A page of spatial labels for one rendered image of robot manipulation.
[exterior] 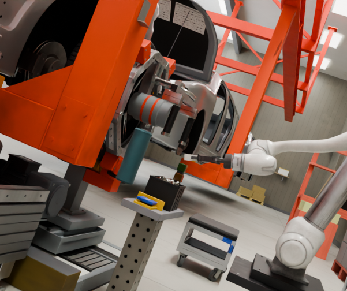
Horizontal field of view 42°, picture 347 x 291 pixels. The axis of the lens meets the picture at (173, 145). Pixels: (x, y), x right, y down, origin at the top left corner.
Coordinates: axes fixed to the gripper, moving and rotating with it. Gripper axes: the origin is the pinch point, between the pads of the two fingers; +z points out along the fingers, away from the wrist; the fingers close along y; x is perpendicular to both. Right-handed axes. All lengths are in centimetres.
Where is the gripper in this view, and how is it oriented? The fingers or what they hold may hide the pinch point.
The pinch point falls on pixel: (191, 157)
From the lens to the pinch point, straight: 225.6
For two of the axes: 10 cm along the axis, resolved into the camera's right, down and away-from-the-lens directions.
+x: -1.1, 9.9, -0.7
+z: -9.8, -0.9, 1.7
